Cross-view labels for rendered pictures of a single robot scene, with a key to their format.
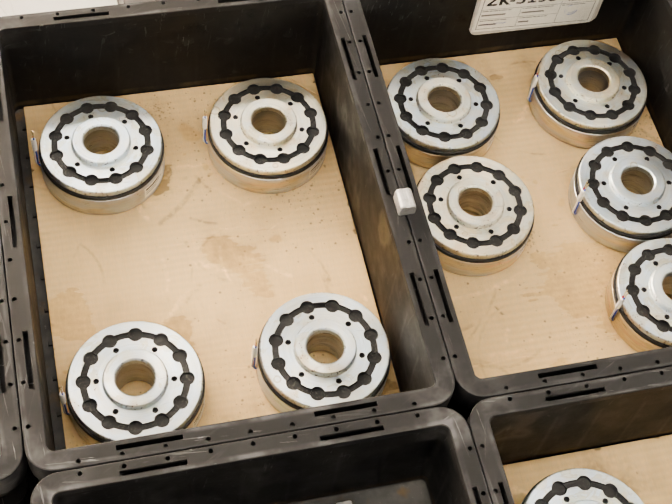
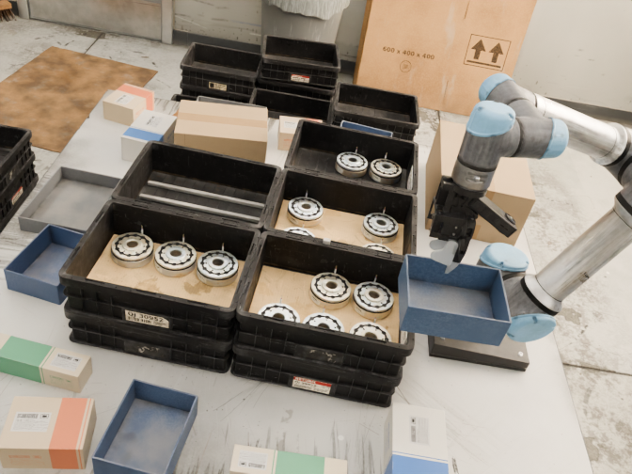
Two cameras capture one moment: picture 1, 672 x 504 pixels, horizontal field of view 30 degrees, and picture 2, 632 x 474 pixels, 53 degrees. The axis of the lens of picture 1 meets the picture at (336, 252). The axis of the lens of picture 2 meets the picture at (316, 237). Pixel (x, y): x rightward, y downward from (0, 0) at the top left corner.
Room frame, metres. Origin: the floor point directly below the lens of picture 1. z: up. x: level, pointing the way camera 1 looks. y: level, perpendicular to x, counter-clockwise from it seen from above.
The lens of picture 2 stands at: (0.98, -1.19, 1.95)
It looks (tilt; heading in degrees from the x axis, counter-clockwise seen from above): 39 degrees down; 112
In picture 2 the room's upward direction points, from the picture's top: 11 degrees clockwise
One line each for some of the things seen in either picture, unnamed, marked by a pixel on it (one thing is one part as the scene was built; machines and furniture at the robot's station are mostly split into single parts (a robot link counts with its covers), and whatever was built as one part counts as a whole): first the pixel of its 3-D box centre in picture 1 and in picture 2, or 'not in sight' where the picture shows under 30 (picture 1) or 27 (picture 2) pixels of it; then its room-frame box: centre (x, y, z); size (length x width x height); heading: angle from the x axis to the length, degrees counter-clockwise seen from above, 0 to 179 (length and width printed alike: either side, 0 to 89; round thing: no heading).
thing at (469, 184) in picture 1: (475, 203); (331, 285); (0.61, -0.11, 0.86); 0.05 x 0.05 x 0.01
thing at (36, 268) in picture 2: not in sight; (54, 262); (-0.07, -0.37, 0.74); 0.20 x 0.15 x 0.07; 105
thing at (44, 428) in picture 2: not in sight; (49, 432); (0.30, -0.73, 0.74); 0.16 x 0.12 x 0.07; 33
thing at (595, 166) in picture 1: (635, 184); (323, 329); (0.66, -0.24, 0.86); 0.10 x 0.10 x 0.01
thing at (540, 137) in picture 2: not in sight; (529, 133); (0.90, -0.06, 1.41); 0.11 x 0.11 x 0.08; 42
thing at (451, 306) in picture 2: not in sight; (451, 298); (0.90, -0.22, 1.10); 0.20 x 0.15 x 0.07; 25
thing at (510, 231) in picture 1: (474, 206); (331, 287); (0.61, -0.11, 0.86); 0.10 x 0.10 x 0.01
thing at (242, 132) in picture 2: not in sight; (221, 140); (-0.07, 0.37, 0.78); 0.30 x 0.22 x 0.16; 33
